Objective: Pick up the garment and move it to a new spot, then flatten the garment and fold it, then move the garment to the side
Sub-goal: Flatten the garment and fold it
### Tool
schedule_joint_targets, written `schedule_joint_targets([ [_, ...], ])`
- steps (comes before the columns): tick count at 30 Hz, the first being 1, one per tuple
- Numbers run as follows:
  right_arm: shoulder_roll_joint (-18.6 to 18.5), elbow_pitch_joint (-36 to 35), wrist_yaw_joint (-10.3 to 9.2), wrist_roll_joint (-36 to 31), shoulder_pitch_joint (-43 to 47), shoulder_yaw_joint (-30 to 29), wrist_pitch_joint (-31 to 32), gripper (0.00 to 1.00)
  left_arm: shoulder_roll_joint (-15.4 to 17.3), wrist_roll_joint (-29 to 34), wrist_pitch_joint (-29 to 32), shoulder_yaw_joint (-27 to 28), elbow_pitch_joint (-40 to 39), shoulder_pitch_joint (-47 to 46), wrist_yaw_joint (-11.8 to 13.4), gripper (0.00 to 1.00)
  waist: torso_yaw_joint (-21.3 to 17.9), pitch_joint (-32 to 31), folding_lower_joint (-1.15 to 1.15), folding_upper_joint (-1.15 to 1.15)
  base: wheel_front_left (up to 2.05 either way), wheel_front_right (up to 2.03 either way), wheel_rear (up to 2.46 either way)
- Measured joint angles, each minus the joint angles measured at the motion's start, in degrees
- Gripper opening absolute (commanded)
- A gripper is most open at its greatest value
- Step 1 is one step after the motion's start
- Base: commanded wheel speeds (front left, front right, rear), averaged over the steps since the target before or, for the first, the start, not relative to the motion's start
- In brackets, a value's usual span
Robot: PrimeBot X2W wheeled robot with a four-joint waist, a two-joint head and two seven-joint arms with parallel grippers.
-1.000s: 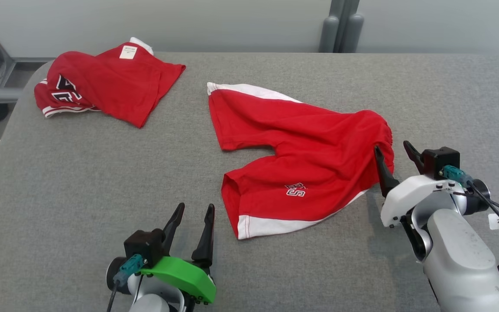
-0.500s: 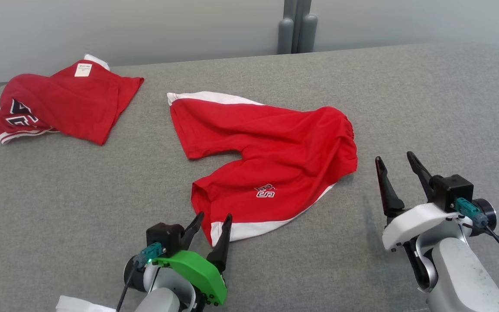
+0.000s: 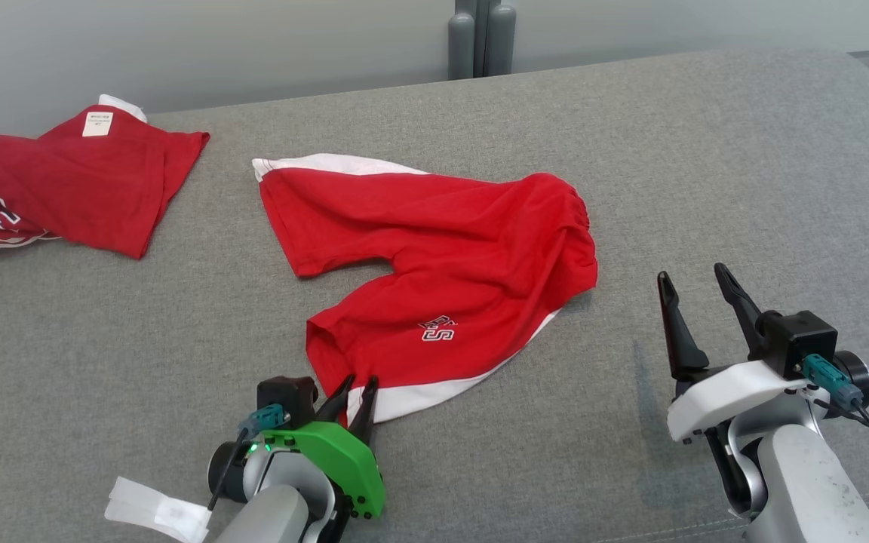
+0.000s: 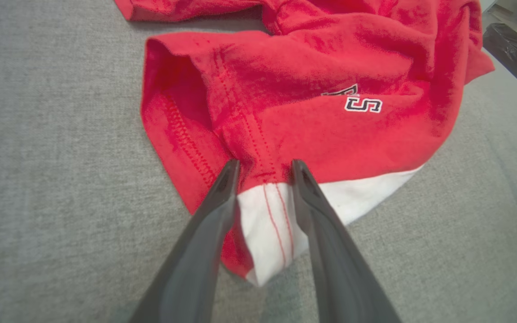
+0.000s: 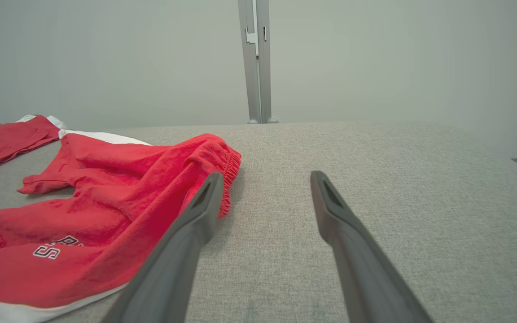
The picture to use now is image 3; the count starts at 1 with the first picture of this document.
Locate teal left camera connector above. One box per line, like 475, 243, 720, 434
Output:
238, 403, 286, 440

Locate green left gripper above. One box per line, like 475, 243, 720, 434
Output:
257, 375, 386, 521

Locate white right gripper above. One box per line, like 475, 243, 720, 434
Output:
657, 262, 831, 443

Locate grey partition post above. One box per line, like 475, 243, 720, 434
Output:
447, 0, 517, 80

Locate teal camera connector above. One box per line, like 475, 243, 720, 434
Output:
238, 403, 286, 440
803, 354, 865, 412

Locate teal right camera connector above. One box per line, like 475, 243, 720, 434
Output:
803, 354, 865, 412

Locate white left cable tag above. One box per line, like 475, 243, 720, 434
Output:
104, 477, 213, 543

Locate red shorts with white stripe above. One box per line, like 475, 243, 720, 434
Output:
252, 153, 600, 425

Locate red jersey with white sleeves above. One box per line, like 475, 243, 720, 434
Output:
0, 94, 210, 266

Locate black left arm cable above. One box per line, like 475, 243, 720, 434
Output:
207, 430, 250, 512

